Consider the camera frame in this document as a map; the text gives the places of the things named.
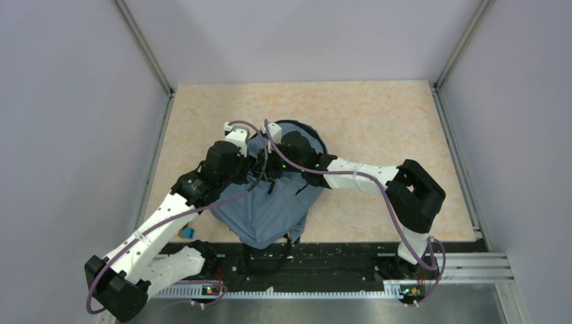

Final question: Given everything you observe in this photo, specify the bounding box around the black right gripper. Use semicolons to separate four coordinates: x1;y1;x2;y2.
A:
250;140;304;184

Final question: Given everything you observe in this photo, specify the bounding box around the blue grey backpack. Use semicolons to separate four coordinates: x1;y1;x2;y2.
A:
210;119;327;249

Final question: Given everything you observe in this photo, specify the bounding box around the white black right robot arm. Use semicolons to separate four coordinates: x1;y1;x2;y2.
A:
264;132;446;278

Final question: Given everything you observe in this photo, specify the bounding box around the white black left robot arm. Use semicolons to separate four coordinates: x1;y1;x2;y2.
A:
84;139;248;323

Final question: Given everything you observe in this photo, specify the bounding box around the colourful puzzle cube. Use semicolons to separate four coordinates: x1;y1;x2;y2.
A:
178;227;195;240

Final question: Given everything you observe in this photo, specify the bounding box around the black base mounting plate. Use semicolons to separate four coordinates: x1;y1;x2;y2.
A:
132;239;441;294

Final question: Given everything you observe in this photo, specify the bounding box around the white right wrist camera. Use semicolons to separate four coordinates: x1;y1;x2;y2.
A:
260;122;283;144

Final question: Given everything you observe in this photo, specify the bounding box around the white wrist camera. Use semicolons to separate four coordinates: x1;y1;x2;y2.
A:
260;122;283;144
223;122;250;157

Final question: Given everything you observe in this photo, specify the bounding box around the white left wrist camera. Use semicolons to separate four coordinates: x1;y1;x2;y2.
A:
223;122;250;157

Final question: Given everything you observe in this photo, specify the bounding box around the metal frame rail left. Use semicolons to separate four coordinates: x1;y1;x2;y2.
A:
93;1;174;256

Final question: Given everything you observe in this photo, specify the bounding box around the metal frame rail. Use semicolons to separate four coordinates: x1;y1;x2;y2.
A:
431;0;528;324
93;1;174;256

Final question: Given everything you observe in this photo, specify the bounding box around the aluminium front rail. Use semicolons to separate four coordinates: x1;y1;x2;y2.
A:
148;253;513;300

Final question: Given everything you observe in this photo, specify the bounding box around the metal frame rail right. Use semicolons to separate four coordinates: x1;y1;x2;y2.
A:
431;0;528;324

